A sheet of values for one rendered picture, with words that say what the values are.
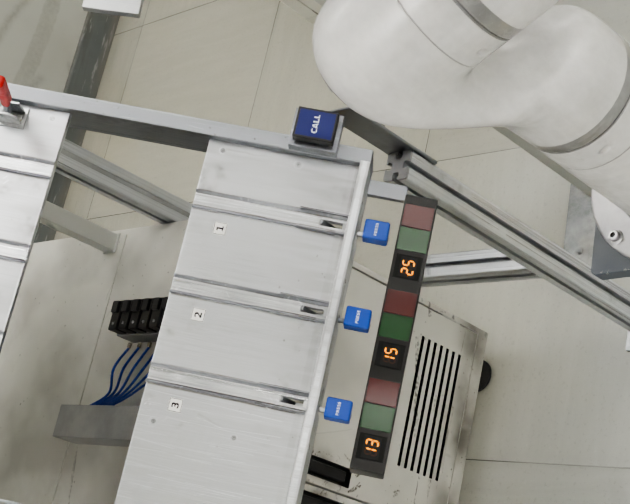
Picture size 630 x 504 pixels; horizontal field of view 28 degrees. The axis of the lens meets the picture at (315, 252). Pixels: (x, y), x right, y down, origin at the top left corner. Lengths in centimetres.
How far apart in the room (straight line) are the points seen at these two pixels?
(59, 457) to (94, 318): 23
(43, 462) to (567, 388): 86
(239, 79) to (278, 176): 163
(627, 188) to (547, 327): 106
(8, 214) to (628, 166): 78
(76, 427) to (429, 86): 105
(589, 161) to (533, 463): 108
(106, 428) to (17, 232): 40
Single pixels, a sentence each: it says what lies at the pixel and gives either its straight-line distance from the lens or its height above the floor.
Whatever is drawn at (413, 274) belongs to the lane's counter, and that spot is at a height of 65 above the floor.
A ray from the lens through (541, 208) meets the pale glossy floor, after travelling 231.
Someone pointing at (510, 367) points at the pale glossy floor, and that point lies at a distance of 222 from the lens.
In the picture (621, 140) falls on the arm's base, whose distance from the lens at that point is 111.
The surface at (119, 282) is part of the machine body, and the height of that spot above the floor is 62.
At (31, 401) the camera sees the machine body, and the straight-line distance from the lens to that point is 212.
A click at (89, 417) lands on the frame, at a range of 188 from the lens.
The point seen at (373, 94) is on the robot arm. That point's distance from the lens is 99.
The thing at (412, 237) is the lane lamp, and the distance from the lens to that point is 151.
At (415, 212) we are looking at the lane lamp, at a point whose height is 66.
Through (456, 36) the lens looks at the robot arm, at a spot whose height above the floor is 107.
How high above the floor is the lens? 169
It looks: 39 degrees down
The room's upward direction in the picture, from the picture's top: 62 degrees counter-clockwise
